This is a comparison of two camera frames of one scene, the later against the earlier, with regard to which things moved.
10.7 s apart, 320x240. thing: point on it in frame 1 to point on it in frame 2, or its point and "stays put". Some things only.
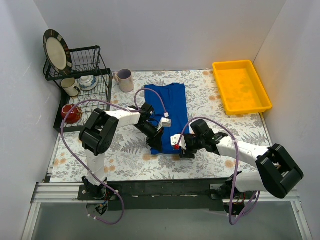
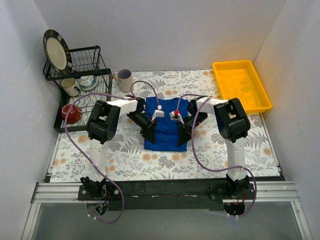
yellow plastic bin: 242,90 stays put
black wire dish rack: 86,91 stays put
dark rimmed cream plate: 58,51 stays put
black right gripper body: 186,149 to 182,127
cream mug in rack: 68,85 stays put
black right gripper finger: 186,153 to 184,128
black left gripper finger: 155,142 to 149,134
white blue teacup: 88,82 stays put
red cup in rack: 75,116 stays put
